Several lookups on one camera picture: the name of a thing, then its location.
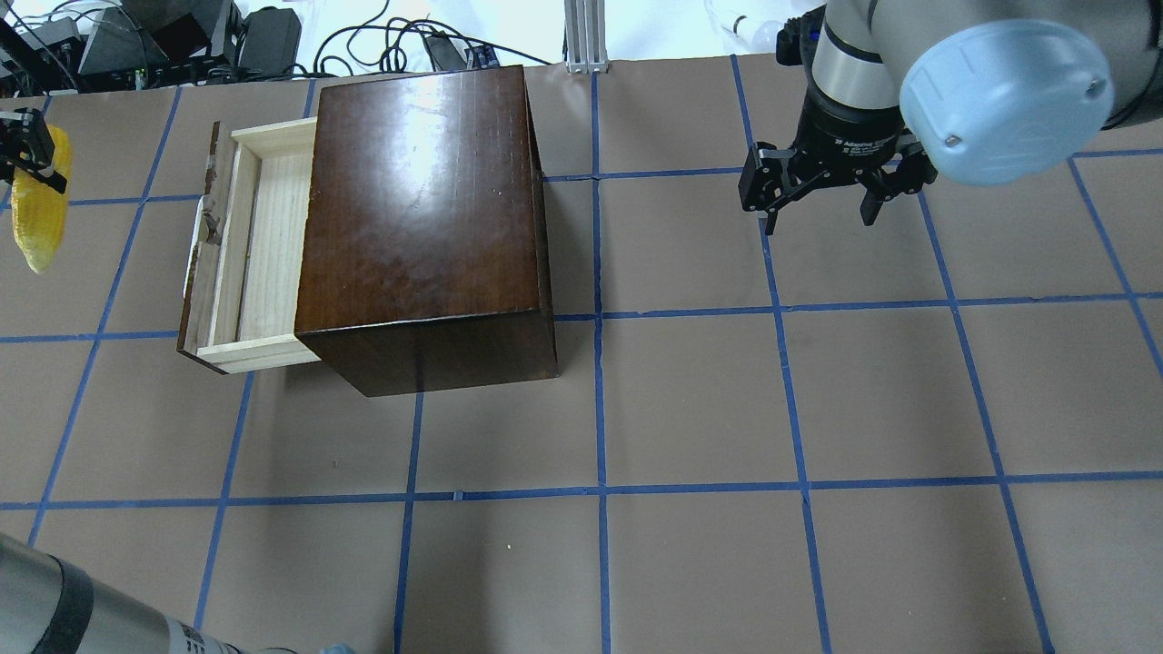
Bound yellow corn cob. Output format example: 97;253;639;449
12;125;74;273

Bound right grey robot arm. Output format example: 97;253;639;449
739;1;1160;235

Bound aluminium frame post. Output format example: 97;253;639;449
563;0;608;74

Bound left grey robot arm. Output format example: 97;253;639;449
1;108;241;653

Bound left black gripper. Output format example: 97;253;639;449
1;109;69;194

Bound light wood drawer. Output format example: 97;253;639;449
177;118;317;375

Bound black cables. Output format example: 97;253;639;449
295;14;555;78

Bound dark brown wooden cabinet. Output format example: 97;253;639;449
294;66;561;397

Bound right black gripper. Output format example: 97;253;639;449
739;86;939;236

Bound clear plastic bottle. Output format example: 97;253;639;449
702;1;815;55

